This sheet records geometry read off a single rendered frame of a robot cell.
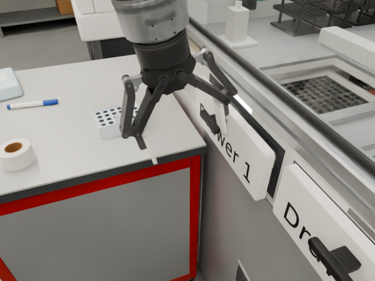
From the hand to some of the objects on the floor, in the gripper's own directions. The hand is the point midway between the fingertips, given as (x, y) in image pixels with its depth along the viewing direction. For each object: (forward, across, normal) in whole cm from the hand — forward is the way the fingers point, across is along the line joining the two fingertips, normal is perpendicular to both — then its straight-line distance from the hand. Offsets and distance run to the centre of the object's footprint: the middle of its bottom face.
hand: (187, 140), depth 54 cm
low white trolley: (+84, -37, +44) cm, 102 cm away
